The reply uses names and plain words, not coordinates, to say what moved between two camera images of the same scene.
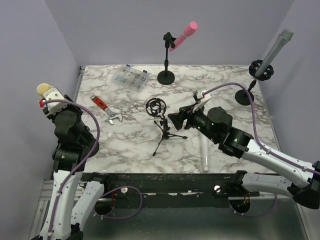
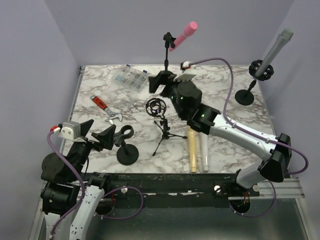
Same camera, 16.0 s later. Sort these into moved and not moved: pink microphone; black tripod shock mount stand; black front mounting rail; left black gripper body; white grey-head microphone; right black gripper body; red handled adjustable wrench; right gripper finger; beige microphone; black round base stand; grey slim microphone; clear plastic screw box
Moved: left black gripper body; beige microphone; right gripper finger; right black gripper body
Not moved: black round base stand; clear plastic screw box; pink microphone; white grey-head microphone; black tripod shock mount stand; grey slim microphone; black front mounting rail; red handled adjustable wrench
